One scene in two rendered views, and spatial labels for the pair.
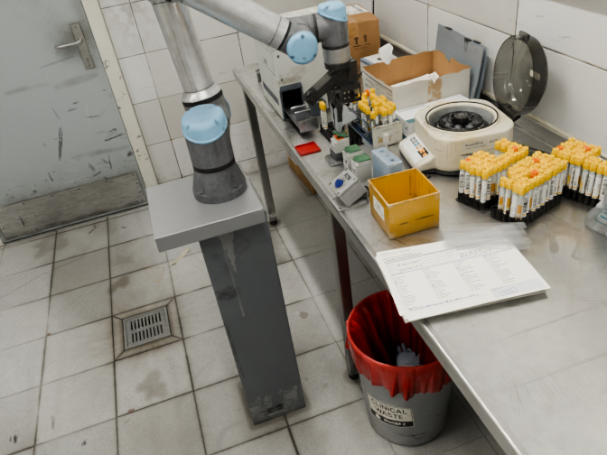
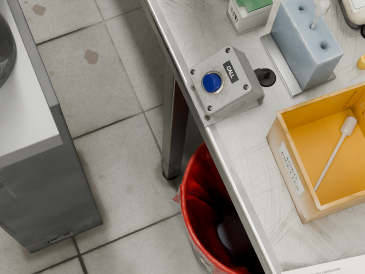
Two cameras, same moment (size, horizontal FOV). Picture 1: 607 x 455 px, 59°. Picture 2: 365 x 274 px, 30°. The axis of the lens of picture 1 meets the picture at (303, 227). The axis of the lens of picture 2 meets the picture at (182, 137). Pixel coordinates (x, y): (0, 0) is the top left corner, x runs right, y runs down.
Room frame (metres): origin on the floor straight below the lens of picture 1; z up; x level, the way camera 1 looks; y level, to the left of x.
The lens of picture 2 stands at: (0.90, 0.02, 1.76)
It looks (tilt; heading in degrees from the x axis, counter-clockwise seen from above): 72 degrees down; 343
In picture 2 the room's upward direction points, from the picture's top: 7 degrees clockwise
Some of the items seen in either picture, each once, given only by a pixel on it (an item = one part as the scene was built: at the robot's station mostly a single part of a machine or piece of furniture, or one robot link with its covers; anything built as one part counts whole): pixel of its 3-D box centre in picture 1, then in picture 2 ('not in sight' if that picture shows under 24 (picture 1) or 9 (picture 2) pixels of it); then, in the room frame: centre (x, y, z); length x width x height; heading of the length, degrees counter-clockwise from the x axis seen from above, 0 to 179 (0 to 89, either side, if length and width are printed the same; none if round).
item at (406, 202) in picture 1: (403, 202); (336, 154); (1.11, -0.25, 0.93); 0.13 x 0.13 x 0.10; 10
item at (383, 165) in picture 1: (387, 171); (303, 44); (1.27, -0.25, 0.92); 0.10 x 0.07 x 0.10; 15
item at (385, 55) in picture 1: (386, 60); not in sight; (2.10, -0.43, 0.94); 0.22 x 0.12 x 0.13; 17
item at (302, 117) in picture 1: (299, 113); not in sight; (1.77, -0.05, 0.92); 0.21 x 0.07 x 0.05; 13
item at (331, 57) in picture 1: (336, 53); not in sight; (1.48, -0.16, 1.20); 0.08 x 0.08 x 0.05
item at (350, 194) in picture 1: (354, 186); (238, 78); (1.24, -0.15, 0.92); 0.13 x 0.07 x 0.08; 103
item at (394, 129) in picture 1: (374, 123); not in sight; (1.61, -0.28, 0.91); 0.20 x 0.10 x 0.07; 13
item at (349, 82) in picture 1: (341, 81); not in sight; (1.48, -0.17, 1.12); 0.09 x 0.08 x 0.12; 102
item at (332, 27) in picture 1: (331, 24); not in sight; (1.48, -0.16, 1.28); 0.09 x 0.08 x 0.11; 91
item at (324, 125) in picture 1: (339, 121); not in sight; (1.62, -0.17, 0.93); 0.17 x 0.09 x 0.11; 14
